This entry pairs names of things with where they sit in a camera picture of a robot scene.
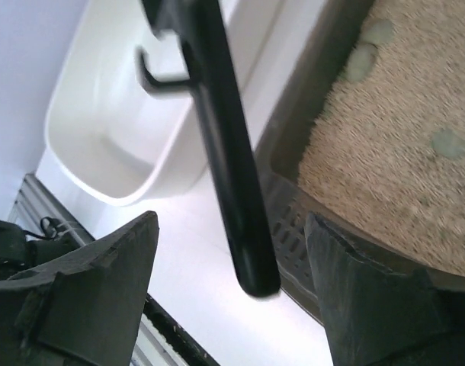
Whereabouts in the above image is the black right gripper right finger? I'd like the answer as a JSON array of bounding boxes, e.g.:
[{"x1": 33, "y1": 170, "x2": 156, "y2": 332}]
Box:
[{"x1": 305, "y1": 213, "x2": 465, "y2": 365}]

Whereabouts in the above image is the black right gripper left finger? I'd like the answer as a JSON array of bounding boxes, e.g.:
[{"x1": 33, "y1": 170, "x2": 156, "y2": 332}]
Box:
[{"x1": 0, "y1": 211, "x2": 159, "y2": 365}]

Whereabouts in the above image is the black litter scoop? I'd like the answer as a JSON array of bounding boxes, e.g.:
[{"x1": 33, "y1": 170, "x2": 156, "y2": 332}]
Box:
[{"x1": 136, "y1": 1, "x2": 281, "y2": 299}]

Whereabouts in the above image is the beige cat litter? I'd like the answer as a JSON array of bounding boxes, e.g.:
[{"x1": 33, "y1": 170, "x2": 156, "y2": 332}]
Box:
[{"x1": 298, "y1": 1, "x2": 465, "y2": 275}]

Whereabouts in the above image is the dark grey litter box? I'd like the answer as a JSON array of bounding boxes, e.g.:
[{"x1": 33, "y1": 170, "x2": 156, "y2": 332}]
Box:
[{"x1": 254, "y1": 0, "x2": 465, "y2": 325}]

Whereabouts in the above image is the white plastic bin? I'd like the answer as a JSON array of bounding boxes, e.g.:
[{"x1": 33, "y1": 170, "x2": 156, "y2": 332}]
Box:
[{"x1": 45, "y1": 1, "x2": 280, "y2": 206}]

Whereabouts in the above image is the grey clump right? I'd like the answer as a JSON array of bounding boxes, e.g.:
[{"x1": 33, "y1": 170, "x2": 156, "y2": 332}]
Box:
[{"x1": 431, "y1": 128, "x2": 465, "y2": 159}]

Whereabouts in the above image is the grey clump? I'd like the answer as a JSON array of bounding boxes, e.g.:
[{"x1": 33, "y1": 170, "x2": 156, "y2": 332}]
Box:
[
  {"x1": 361, "y1": 19, "x2": 394, "y2": 47},
  {"x1": 345, "y1": 43, "x2": 378, "y2": 83},
  {"x1": 431, "y1": 128, "x2": 465, "y2": 159}
]

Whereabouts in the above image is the grey clump middle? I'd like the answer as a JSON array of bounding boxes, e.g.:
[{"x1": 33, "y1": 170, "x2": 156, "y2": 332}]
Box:
[{"x1": 345, "y1": 43, "x2": 378, "y2": 83}]

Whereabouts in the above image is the grey clump upper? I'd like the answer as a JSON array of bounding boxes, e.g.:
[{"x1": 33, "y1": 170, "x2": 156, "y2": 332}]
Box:
[{"x1": 361, "y1": 19, "x2": 394, "y2": 47}]

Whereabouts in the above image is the aluminium frame rail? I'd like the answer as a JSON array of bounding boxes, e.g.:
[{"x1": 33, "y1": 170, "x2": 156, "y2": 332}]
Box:
[{"x1": 8, "y1": 174, "x2": 217, "y2": 365}]

